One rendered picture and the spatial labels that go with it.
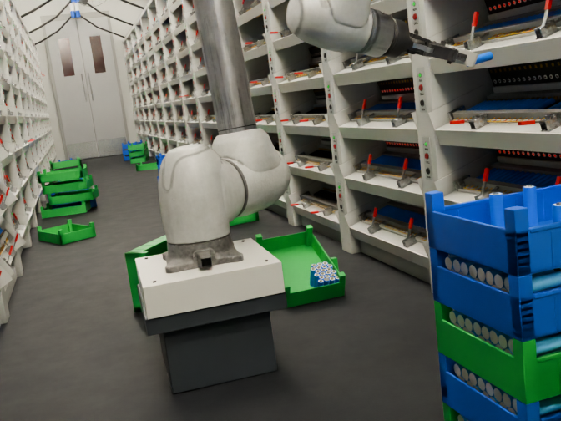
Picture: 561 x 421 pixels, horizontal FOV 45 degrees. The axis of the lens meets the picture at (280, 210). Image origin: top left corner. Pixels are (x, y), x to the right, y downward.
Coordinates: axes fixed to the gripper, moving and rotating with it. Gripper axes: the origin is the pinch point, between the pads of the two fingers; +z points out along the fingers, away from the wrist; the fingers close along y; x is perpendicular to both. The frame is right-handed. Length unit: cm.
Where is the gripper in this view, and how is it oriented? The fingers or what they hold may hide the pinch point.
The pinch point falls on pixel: (459, 55)
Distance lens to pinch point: 152.6
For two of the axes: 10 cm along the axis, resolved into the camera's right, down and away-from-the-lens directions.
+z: 8.8, 0.9, 4.7
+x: -2.7, 9.0, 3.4
